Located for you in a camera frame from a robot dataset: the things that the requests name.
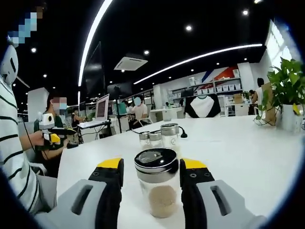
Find dark hanging display panel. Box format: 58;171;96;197
84;42;107;96

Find large seasoning bottle brown powder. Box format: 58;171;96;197
133;147;180;219

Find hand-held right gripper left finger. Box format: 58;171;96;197
35;157;125;229

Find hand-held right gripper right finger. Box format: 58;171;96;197
179;158;267;229

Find small glass seasoning bottle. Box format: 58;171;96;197
149;132;163;149
139;131;151;150

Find green potted plant white pot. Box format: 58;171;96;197
253;57;305;133

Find large seasoning bottle white powder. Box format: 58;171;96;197
160;123;180;151

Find white cup with yellow tag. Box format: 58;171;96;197
292;104;305;135

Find black tripod stand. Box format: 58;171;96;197
113;85;122;134

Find black wall monitor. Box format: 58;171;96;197
107;82;133;96

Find person in striped shirt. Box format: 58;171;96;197
0;71;41;215

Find black and white raglan shirt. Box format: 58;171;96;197
184;94;222;119

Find black power cable with plug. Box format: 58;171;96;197
178;125;189;139

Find person's grey trousers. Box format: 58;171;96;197
35;173;58;213

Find narrow window white blinds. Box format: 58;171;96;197
265;19;295;64

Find white chest-worn device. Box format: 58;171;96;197
0;44;20;84

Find open white laptop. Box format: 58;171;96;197
76;93;112;129

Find wall shelf with white bins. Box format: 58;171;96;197
188;69;243;95

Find person's left hand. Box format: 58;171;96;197
30;132;46;151

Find ceiling air conditioner unit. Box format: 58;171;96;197
113;53;149;72

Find white led ceiling strip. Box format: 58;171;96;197
133;43;263;85
78;0;114;87

